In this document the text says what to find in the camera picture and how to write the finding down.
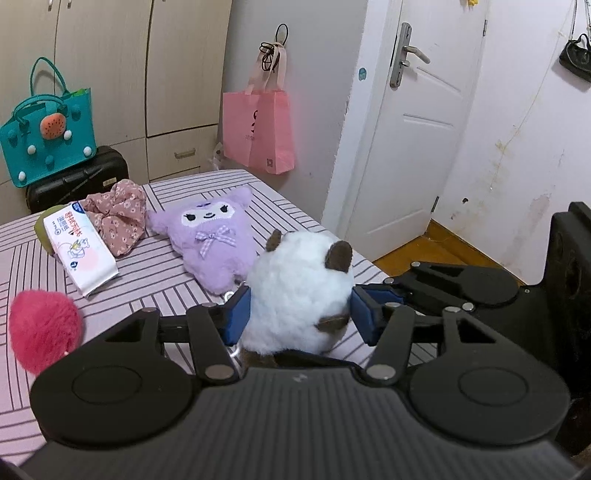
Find black suitcase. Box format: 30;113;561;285
25;145;130;214

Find black hair ties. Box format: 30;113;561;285
259;24;293;72

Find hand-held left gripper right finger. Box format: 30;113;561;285
350;287;515;380

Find pink fluffy pompom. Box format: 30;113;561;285
8;289;85;374

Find purple plush toy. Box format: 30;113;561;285
146;185;259;298

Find green plush toy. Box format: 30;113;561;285
34;205;63;254

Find small white tissue packet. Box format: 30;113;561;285
44;200;121;297

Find pink shopping bag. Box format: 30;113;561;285
222;44;296;175

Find striped tablecloth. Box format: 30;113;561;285
0;168;437;469

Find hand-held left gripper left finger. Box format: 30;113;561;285
85;286;252;381

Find metal door handle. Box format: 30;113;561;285
389;22;431;89

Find pink floral scrunchie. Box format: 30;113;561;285
82;179;148;258

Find black hanging bag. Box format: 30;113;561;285
558;0;591;84

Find beige wardrobe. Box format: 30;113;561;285
0;0;234;217

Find teal felt handbag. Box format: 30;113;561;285
0;56;99;188

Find white door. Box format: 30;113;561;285
321;0;490;261

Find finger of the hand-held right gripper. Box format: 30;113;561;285
355;261;477;315

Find white round plush toy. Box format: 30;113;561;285
240;228;356;358

